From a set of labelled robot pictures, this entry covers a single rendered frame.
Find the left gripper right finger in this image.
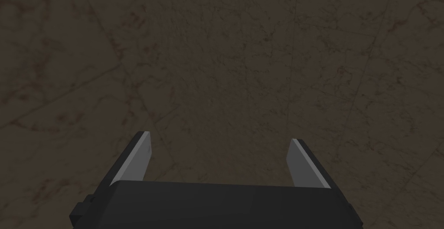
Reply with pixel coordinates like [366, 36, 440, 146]
[286, 138, 340, 190]

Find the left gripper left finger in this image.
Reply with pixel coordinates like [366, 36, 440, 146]
[101, 131, 152, 190]

